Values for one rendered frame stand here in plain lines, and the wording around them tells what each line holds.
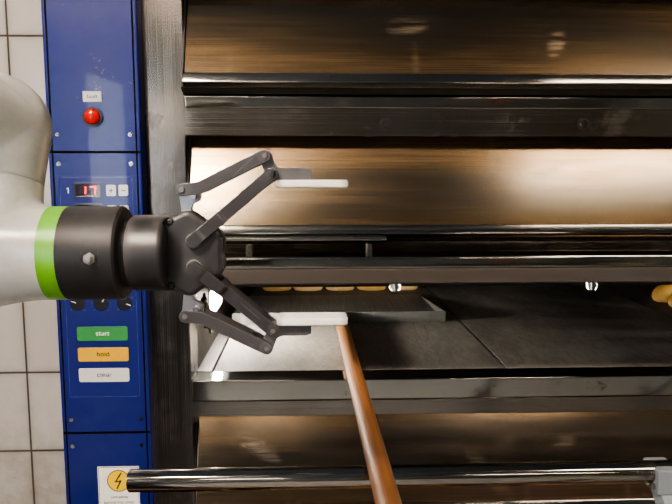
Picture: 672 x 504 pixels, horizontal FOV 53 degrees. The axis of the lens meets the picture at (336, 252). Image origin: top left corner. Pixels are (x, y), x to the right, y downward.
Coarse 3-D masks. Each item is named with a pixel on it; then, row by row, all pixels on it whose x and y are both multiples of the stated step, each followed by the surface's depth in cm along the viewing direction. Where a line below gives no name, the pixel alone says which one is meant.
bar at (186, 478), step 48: (144, 480) 87; (192, 480) 87; (240, 480) 88; (288, 480) 88; (336, 480) 88; (432, 480) 89; (480, 480) 89; (528, 480) 89; (576, 480) 89; (624, 480) 90
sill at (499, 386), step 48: (192, 384) 124; (240, 384) 124; (288, 384) 125; (336, 384) 125; (384, 384) 126; (432, 384) 126; (480, 384) 126; (528, 384) 127; (576, 384) 127; (624, 384) 127
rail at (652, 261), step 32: (352, 256) 108; (384, 256) 108; (416, 256) 108; (448, 256) 109; (480, 256) 109; (512, 256) 109; (544, 256) 109; (576, 256) 109; (608, 256) 110; (640, 256) 110
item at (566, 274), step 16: (224, 272) 107; (240, 272) 107; (256, 272) 107; (272, 272) 107; (288, 272) 107; (304, 272) 108; (320, 272) 108; (336, 272) 108; (352, 272) 108; (368, 272) 108; (384, 272) 108; (400, 272) 108; (416, 272) 108; (432, 272) 108; (448, 272) 108; (464, 272) 109; (480, 272) 109; (496, 272) 109; (512, 272) 109; (528, 272) 109; (544, 272) 109; (560, 272) 109; (576, 272) 109; (592, 272) 109; (608, 272) 109; (624, 272) 110; (640, 272) 110; (656, 272) 110
